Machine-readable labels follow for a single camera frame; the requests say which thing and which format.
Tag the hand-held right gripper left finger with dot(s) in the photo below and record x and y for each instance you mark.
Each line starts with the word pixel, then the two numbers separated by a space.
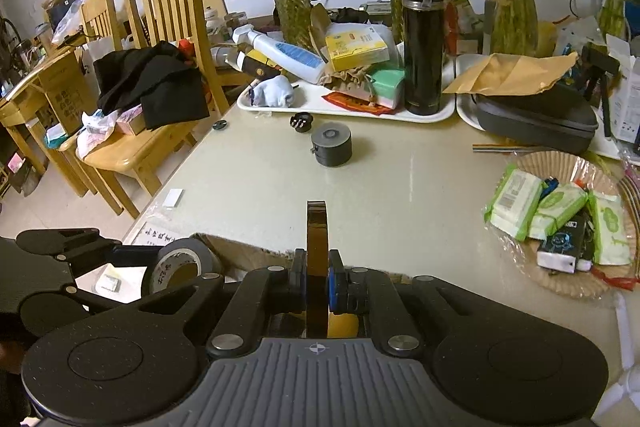
pixel 300 282

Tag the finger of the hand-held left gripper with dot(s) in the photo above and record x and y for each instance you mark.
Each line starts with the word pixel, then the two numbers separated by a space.
pixel 85 247
pixel 95 303

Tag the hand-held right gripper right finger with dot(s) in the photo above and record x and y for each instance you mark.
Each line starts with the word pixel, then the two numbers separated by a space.
pixel 334 287

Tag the amber tape roll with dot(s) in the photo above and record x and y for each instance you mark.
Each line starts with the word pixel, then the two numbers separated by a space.
pixel 317 232

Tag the black tape roll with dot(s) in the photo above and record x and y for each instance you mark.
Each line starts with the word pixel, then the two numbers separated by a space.
pixel 202 257

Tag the small white box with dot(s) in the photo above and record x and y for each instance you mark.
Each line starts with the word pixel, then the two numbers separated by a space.
pixel 109 283

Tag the printed paper sheet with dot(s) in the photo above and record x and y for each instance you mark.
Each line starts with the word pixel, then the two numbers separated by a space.
pixel 155 237

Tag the white card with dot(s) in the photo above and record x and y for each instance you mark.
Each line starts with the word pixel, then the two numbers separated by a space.
pixel 173 197

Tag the white plastic bag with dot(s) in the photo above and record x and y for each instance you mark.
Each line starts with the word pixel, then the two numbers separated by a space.
pixel 95 129

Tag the pink packet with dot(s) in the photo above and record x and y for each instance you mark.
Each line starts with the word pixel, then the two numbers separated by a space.
pixel 131 122

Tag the black cylindrical spool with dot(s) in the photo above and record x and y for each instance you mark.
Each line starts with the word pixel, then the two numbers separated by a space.
pixel 332 152

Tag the wooden desk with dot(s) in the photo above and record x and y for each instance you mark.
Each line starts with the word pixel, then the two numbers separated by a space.
pixel 55 92

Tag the black plug adapter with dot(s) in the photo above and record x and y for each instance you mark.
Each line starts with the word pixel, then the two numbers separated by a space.
pixel 301 123

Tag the black cloth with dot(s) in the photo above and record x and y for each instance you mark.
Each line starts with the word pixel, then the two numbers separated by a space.
pixel 150 87

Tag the black round button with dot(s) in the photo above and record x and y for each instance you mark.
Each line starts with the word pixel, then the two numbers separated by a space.
pixel 220 125

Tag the red packet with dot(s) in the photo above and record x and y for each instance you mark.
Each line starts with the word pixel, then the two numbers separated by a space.
pixel 357 103

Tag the light blue sock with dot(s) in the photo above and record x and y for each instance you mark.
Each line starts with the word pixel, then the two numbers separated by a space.
pixel 274 91

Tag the green and white wipes packet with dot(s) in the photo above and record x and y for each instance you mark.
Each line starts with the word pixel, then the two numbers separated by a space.
pixel 515 202
pixel 610 229
pixel 557 207

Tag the green box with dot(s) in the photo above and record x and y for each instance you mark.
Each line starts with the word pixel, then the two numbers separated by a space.
pixel 389 88

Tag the crumpled brown paper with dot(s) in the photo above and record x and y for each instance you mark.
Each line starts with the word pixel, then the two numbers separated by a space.
pixel 350 78

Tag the black and yellow tube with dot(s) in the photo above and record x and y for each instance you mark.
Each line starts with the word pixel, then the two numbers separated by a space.
pixel 255 68

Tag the wooden chair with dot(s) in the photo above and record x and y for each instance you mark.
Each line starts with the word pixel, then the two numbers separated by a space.
pixel 165 7
pixel 102 22

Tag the white bottle with blue label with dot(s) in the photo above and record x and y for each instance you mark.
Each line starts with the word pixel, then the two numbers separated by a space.
pixel 287 53

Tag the black printed packet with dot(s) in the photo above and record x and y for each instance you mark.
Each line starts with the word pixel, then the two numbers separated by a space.
pixel 565 247

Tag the blue lighter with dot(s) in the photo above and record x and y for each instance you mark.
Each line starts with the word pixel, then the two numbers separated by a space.
pixel 549 188

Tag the yellow box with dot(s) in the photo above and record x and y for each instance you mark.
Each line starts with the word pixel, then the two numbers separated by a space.
pixel 356 47

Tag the black thermos flask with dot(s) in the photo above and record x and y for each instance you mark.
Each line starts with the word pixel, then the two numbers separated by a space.
pixel 422 52

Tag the grey zip case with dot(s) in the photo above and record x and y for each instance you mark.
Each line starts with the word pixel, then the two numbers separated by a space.
pixel 537 119

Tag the white plastic stand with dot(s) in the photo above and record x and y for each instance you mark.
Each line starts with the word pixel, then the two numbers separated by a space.
pixel 625 382

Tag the white carton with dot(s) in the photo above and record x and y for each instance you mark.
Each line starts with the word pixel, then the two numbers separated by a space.
pixel 627 107

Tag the black phone stand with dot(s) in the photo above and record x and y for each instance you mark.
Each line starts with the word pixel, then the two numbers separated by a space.
pixel 600 67

